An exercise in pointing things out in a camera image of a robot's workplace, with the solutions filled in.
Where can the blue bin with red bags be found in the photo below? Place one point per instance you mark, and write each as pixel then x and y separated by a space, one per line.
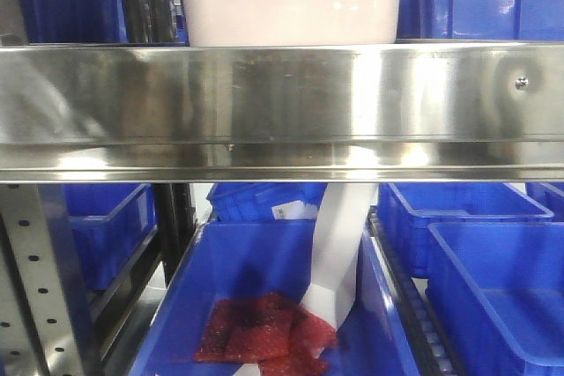
pixel 245 260

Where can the perforated metal shelf upright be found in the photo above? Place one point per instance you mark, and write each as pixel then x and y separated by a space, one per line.
pixel 46 311

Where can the blue bin lower centre back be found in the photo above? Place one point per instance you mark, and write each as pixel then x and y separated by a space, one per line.
pixel 266 201

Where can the white paper strip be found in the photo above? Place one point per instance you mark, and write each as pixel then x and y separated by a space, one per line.
pixel 338 229

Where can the stainless steel shelf beam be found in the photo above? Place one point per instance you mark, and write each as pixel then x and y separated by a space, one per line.
pixel 438 111

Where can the blue bin lower left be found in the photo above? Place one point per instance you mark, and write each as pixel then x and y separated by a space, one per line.
pixel 108 222

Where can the roller conveyor rail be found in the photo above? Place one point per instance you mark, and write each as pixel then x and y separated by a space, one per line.
pixel 430 346

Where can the blue bin lower right front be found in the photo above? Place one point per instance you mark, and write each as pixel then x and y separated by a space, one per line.
pixel 497 290

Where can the blue bin lower right back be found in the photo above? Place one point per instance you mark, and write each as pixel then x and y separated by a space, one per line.
pixel 407 209

